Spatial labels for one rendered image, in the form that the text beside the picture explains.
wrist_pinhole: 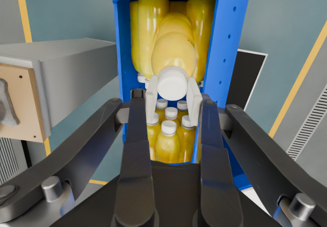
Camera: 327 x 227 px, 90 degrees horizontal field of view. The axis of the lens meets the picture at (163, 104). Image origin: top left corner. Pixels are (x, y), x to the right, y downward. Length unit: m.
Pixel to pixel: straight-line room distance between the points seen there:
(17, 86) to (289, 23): 1.79
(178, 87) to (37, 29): 1.79
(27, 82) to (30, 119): 0.15
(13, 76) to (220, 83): 0.64
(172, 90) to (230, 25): 0.17
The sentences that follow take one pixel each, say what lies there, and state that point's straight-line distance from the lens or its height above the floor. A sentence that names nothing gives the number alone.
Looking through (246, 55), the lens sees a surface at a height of 0.15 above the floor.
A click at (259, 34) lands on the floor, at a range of 1.68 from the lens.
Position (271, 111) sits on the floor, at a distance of 1.97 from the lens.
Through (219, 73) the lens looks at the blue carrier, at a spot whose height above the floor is 1.21.
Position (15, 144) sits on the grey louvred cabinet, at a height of 0.17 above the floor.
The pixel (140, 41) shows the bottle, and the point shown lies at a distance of 0.40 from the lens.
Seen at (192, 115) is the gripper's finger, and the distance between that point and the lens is 0.15.
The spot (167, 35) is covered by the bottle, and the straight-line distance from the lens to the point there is 0.26.
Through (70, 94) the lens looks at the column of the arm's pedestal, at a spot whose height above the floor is 0.78.
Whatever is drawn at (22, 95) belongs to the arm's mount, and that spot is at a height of 1.02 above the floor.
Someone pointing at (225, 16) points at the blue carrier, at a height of 1.21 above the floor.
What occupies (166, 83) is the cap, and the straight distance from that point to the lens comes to 0.20.
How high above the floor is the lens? 1.52
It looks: 66 degrees down
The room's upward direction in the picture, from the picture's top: 173 degrees counter-clockwise
